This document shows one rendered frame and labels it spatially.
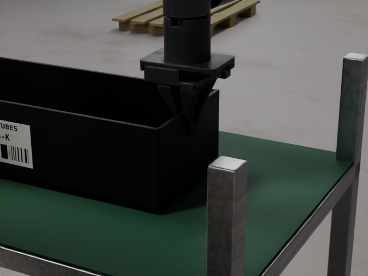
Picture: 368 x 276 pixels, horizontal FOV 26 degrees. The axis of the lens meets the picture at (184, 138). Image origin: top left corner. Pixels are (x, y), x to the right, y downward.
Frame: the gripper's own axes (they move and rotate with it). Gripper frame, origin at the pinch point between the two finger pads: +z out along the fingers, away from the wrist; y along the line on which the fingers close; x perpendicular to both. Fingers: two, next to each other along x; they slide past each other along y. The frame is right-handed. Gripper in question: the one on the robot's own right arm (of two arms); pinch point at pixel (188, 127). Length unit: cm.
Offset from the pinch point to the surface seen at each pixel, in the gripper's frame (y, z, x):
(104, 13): 297, 108, -448
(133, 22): 242, 99, -400
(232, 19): 187, 104, -453
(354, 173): -17.1, 10.7, -18.5
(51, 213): 12.0, 8.4, 13.9
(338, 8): 135, 111, -552
